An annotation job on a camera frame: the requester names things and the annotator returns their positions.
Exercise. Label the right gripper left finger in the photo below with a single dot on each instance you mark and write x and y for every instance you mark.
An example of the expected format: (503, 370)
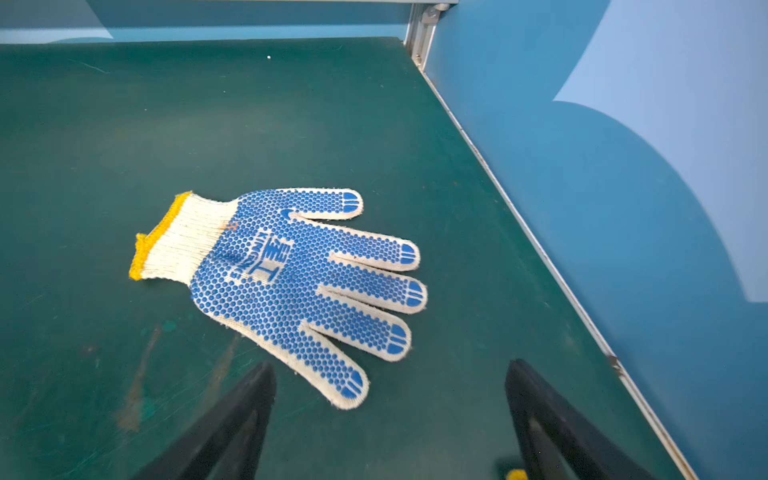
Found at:
(227, 441)

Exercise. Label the aluminium frame right post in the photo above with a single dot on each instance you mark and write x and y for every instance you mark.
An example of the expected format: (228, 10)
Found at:
(422, 25)

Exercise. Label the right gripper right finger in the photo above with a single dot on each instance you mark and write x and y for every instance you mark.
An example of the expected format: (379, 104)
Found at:
(555, 440)

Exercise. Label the far blue dotted glove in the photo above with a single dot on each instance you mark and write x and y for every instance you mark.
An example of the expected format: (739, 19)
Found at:
(281, 268)

